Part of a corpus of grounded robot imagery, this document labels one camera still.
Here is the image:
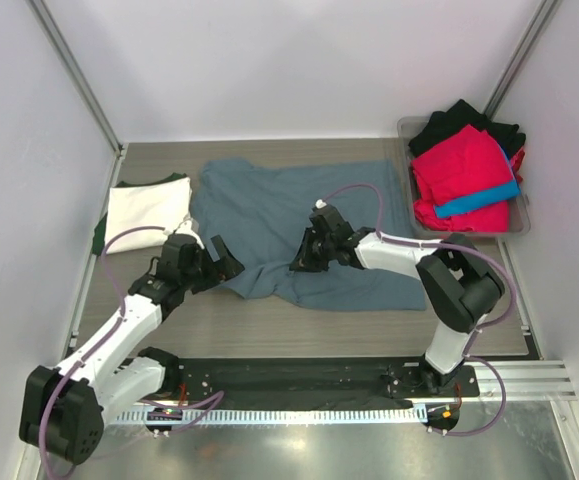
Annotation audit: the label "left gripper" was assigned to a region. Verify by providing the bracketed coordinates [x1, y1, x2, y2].
[180, 235, 243, 293]

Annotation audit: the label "grey blue t shirt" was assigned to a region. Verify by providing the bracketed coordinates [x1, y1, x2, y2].
[191, 158, 426, 312]

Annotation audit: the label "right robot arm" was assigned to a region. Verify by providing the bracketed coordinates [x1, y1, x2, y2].
[290, 204, 505, 396]

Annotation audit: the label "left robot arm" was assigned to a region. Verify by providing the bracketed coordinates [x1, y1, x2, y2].
[19, 233, 245, 465]

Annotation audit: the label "folded white t shirt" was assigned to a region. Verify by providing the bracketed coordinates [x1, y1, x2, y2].
[103, 174, 192, 255]

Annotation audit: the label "folded dark green t shirt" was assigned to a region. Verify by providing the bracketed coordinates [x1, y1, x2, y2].
[91, 172, 187, 257]

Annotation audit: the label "grey plastic bin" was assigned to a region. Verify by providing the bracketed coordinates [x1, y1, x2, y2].
[396, 116, 531, 240]

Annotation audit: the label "black t shirt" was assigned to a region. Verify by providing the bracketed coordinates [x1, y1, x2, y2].
[408, 99, 526, 157]

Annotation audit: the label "red t shirt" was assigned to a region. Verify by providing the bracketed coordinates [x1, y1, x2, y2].
[411, 125, 525, 234]

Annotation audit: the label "bright blue t shirt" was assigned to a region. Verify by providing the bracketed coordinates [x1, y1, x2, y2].
[432, 138, 520, 218]

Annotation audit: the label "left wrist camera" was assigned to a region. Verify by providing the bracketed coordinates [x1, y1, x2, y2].
[170, 218, 205, 248]

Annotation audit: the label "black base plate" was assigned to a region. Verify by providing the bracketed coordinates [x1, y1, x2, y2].
[171, 357, 480, 411]

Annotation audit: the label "slotted cable duct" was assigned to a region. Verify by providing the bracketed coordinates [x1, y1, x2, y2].
[112, 404, 427, 428]

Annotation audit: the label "aluminium front rail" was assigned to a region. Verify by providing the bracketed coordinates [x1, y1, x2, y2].
[469, 360, 577, 402]

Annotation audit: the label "left aluminium frame post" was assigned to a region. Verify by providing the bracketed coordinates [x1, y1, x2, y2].
[26, 0, 125, 157]

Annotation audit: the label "aluminium frame post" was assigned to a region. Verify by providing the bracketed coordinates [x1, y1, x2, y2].
[26, 0, 125, 157]
[484, 0, 562, 118]

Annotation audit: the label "right aluminium frame post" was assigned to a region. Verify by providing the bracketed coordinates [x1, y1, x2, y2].
[484, 0, 562, 118]

